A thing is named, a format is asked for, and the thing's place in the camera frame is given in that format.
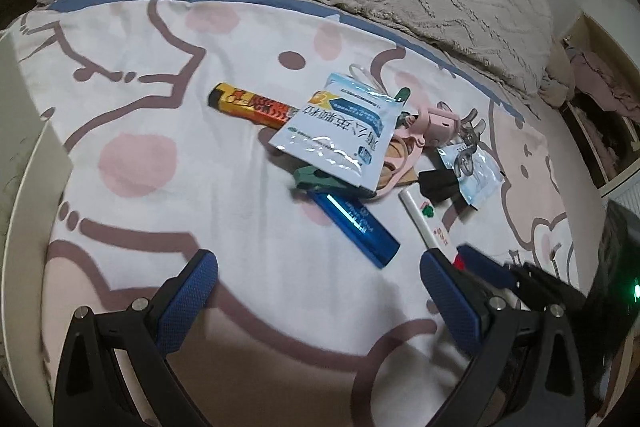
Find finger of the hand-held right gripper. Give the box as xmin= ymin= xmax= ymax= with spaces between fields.
xmin=505 ymin=261 xmax=588 ymax=314
xmin=456 ymin=244 xmax=521 ymax=293

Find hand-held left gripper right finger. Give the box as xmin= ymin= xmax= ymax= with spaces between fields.
xmin=420 ymin=249 xmax=586 ymax=427

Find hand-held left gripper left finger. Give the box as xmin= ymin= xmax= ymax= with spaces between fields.
xmin=52 ymin=249 xmax=221 ymax=427

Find white tube with red cap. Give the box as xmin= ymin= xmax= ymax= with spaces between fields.
xmin=398 ymin=188 xmax=467 ymax=269

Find blue lighter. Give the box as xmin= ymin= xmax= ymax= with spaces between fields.
xmin=309 ymin=189 xmax=402 ymax=269

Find white blue medicine sachet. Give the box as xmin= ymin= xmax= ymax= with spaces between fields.
xmin=268 ymin=73 xmax=403 ymax=194

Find white cardboard box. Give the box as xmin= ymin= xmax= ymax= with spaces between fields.
xmin=0 ymin=29 xmax=73 ymax=388

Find small clear blue sachet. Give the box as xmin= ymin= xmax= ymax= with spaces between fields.
xmin=437 ymin=143 xmax=502 ymax=211

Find printed cartoon blanket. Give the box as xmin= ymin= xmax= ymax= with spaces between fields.
xmin=0 ymin=0 xmax=601 ymax=427

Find black binder clip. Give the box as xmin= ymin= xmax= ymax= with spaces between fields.
xmin=417 ymin=168 xmax=462 ymax=200

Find white louvred closet door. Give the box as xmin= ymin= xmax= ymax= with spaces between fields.
xmin=600 ymin=184 xmax=640 ymax=220

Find beige bed sheet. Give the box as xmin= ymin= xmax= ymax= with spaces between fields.
xmin=500 ymin=82 xmax=611 ymax=303

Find pink scissors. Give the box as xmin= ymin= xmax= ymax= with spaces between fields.
xmin=377 ymin=127 xmax=428 ymax=200

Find pink mini fan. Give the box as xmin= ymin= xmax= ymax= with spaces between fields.
xmin=422 ymin=103 xmax=463 ymax=150

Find fluffy beige cushion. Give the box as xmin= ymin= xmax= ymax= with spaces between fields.
xmin=537 ymin=42 xmax=571 ymax=108

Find orange yellow printed lighter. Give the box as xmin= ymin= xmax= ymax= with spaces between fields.
xmin=207 ymin=82 xmax=296 ymax=130

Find pile of pink clothes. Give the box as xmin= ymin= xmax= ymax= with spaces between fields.
xmin=565 ymin=47 xmax=640 ymax=132

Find wall niche shelf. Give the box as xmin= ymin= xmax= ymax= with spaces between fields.
xmin=560 ymin=12 xmax=640 ymax=198

